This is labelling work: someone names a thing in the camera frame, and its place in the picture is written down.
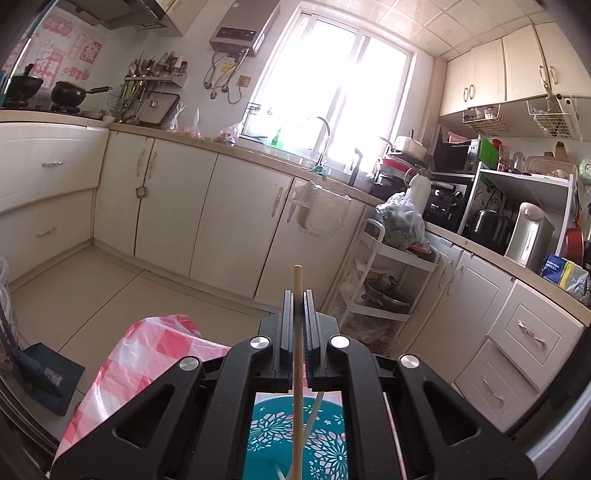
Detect green cutting board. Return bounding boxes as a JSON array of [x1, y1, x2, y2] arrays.
[[475, 137, 496, 170]]

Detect black toaster oven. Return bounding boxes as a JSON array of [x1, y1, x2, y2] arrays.
[[421, 181, 472, 230]]

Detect teal perforated plastic basket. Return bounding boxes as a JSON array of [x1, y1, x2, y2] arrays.
[[243, 391, 348, 480]]

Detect silver electric water boiler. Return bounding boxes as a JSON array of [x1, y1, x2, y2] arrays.
[[503, 201, 556, 271]]

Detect pink checked plastic tablecloth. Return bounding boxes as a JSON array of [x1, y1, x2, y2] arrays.
[[53, 315, 408, 480]]

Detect blue carton box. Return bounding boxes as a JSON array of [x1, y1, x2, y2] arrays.
[[539, 253, 576, 288]]

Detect plastic bag with red food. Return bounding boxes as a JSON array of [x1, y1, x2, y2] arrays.
[[211, 122, 244, 147]]

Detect clear plastic bag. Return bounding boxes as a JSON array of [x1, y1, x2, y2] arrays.
[[170, 104, 204, 137]]

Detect white counter shelf rack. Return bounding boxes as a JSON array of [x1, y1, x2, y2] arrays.
[[456, 161, 581, 260]]

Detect black mortar pot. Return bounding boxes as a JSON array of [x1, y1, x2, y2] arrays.
[[4, 65, 45, 108]]

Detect large white wire basket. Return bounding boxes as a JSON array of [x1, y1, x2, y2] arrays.
[[525, 93, 583, 140]]

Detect chrome sink faucet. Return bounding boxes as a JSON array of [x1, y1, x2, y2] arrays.
[[304, 116, 333, 171]]

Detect plastic bag of greens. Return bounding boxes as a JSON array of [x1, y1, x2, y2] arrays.
[[373, 191, 431, 253]]

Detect cream cabinet with drawers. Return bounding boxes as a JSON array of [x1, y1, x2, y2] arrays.
[[396, 230, 588, 435]]

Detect pink wall stickers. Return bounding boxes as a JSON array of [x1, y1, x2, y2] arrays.
[[33, 14, 105, 80]]

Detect black cooking pot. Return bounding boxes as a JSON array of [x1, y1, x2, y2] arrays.
[[470, 208, 516, 244]]

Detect silver wall water heater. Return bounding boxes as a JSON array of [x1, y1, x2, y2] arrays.
[[209, 0, 282, 57]]

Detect steel pot with lid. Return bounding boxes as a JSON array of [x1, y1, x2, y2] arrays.
[[359, 276, 415, 315]]

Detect dark blue dustpan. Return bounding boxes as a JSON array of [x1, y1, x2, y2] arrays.
[[13, 340, 87, 417]]

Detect black tap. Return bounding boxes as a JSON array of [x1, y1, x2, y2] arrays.
[[348, 148, 366, 188]]

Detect cream wall cabinets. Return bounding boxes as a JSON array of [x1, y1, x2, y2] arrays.
[[438, 20, 591, 119]]

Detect white hanging door bin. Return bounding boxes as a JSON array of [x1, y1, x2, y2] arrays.
[[290, 181, 352, 237]]

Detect range hood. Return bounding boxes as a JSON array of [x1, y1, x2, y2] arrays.
[[60, 0, 185, 34]]

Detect wall utensil rack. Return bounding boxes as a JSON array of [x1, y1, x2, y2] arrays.
[[121, 50, 189, 126]]

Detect stack of pans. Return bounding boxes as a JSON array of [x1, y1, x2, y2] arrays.
[[370, 156, 417, 200]]

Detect red pan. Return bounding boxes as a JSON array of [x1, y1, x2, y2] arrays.
[[564, 225, 585, 265]]

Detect white trolley cart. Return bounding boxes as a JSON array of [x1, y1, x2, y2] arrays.
[[322, 219, 440, 357]]

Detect cream base cabinet row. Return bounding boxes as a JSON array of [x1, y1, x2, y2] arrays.
[[93, 130, 372, 311]]

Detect dark hanging tray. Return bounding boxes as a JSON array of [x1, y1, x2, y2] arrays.
[[139, 92, 181, 126]]

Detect white casserole pot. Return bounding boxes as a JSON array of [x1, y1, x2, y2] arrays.
[[392, 135, 428, 161]]

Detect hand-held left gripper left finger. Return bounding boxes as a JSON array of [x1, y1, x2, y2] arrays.
[[50, 291, 295, 480]]

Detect small white wire basket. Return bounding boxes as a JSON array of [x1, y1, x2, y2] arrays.
[[461, 103, 512, 136]]

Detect kitchen window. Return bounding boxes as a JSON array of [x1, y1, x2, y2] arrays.
[[240, 4, 416, 182]]

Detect white thermos jug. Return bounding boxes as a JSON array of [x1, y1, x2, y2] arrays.
[[405, 168, 433, 219]]

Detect black microwave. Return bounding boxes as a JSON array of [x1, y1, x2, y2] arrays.
[[431, 137, 482, 175]]

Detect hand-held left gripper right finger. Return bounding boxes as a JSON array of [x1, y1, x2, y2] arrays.
[[302, 291, 539, 480]]

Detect black pot with handle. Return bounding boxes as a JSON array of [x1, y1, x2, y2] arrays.
[[50, 81, 114, 114]]

